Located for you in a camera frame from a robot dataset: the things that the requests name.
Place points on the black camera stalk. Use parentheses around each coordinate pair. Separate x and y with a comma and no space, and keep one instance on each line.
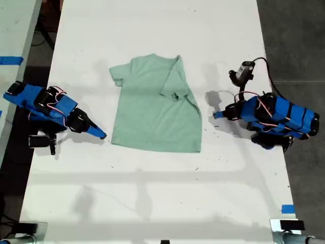
(52,146)
(243,90)

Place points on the long blue tape strip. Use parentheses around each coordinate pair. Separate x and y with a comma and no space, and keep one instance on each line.
(11,60)

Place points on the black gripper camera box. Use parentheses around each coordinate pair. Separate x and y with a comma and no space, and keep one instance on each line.
(243,71)
(38,141)

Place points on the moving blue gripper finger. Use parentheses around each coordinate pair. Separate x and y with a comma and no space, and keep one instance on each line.
(221,117)
(95,125)

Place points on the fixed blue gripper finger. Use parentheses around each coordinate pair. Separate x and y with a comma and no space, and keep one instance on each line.
(96,132)
(219,113)

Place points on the metal clamp bracket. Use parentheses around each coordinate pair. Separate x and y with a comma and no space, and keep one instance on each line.
(275,228)
(42,230)

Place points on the white side table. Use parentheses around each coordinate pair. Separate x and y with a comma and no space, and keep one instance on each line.
(12,38)

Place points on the small black box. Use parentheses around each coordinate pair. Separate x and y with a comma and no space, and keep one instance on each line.
(292,225)
(28,228)

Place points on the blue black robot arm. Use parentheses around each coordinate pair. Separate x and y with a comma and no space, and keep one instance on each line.
(38,101)
(281,114)

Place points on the pale green T-shirt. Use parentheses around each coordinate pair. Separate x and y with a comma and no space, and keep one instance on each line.
(152,114)

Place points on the small black edge clip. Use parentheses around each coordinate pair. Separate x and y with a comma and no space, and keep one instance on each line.
(165,242)

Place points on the short blue tape strip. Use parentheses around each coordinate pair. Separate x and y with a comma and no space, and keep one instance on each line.
(288,209)

